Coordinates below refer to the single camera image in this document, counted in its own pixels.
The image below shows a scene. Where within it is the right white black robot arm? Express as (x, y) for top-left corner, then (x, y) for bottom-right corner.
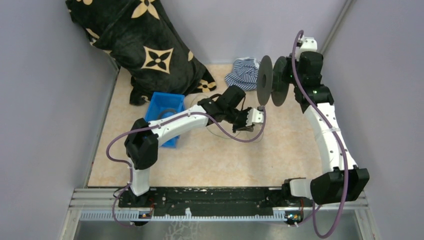
(281, 51), (370, 206)

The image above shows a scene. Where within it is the black cable spool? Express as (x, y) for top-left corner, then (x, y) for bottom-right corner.
(256, 55), (291, 107)

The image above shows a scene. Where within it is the thin green wire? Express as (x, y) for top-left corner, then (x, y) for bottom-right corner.
(188, 94), (266, 140)

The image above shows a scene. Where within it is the black beige floral blanket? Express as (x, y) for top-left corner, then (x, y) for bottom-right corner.
(65, 0), (217, 106)

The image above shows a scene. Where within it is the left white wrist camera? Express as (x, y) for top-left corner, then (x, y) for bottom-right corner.
(246, 108), (265, 127)

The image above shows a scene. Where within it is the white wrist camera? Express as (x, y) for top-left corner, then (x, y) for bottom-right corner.
(295, 36), (318, 61)
(246, 108), (265, 127)

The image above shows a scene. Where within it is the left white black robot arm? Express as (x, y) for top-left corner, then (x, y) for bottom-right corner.
(124, 86), (266, 207)

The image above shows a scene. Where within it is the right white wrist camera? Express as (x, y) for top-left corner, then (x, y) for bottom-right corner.
(295, 36), (318, 61)

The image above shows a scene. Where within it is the aluminium frame rail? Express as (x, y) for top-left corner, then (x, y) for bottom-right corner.
(67, 187), (370, 213)

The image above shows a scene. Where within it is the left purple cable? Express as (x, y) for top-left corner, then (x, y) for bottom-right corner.
(105, 105), (268, 228)

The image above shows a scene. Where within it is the blue plastic bin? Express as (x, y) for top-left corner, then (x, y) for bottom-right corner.
(144, 92), (186, 149)

